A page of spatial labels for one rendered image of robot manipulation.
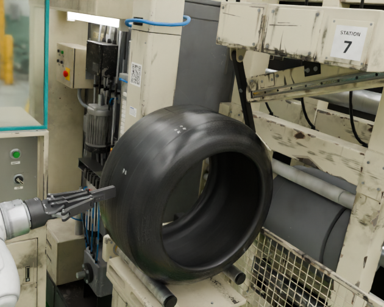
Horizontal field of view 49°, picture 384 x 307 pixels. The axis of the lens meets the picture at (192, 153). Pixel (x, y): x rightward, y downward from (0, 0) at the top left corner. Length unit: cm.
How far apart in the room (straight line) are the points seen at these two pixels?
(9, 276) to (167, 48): 86
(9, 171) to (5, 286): 78
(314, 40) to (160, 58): 50
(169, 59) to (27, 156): 63
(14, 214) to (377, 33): 96
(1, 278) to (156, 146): 50
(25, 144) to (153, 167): 65
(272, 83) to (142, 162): 59
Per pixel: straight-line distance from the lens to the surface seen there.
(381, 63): 117
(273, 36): 132
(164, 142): 114
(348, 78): 131
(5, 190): 168
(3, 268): 96
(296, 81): 143
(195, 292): 155
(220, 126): 120
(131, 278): 147
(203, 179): 184
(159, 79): 144
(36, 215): 109
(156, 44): 141
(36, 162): 167
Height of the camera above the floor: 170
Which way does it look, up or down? 17 degrees down
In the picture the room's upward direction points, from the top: 7 degrees clockwise
